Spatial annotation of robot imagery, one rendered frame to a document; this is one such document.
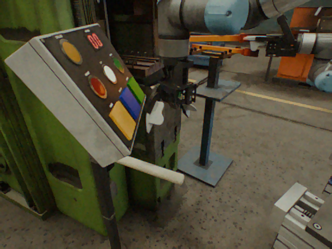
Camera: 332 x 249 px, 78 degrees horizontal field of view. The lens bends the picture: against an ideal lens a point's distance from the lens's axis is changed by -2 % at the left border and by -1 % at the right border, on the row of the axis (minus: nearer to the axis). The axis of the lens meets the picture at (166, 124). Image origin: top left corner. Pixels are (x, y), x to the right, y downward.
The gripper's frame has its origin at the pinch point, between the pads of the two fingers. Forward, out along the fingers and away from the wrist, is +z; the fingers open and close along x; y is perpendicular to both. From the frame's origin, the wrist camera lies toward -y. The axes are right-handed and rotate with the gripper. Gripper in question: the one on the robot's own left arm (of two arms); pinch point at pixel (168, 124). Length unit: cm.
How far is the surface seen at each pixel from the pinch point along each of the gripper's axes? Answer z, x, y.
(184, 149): 94, 84, -78
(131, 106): -7.3, -9.7, -3.6
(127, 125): -6.3, -14.8, 3.6
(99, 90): -14.9, -18.7, -0.1
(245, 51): -6, 87, -33
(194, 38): -17, 41, -32
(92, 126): -9.5, -23.0, 4.4
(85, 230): 94, -25, -53
